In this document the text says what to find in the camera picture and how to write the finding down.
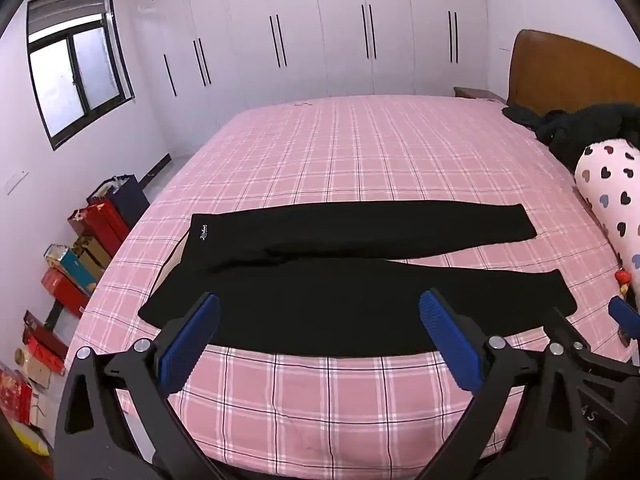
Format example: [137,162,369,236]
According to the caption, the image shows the black pants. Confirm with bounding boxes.
[139,200,577,358]

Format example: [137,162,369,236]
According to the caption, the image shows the small red toy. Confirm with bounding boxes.
[615,269,631,297]

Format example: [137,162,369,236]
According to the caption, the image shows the colourful boxes pile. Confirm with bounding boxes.
[1,236,126,455]

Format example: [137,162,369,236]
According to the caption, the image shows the pink plaid bed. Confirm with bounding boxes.
[70,96,634,479]

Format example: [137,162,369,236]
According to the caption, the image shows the white heart pattern pillow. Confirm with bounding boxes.
[575,139,640,299]

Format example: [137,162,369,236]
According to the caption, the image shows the black clothes pile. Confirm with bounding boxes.
[502,103,639,172]

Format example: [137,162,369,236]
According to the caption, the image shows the red gift box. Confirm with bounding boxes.
[67,200,130,257]

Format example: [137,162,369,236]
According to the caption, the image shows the dark blue gift bag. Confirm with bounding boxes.
[86,174,150,229]

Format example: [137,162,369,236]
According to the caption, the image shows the brown wooden headboard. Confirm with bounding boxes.
[506,29,640,115]

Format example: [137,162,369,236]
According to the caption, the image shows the wooden nightstand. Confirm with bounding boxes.
[454,87,506,104]

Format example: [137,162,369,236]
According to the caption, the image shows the black framed window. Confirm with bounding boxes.
[26,0,134,150]

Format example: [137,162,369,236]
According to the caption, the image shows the white built-in wardrobe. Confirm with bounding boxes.
[127,0,488,156]

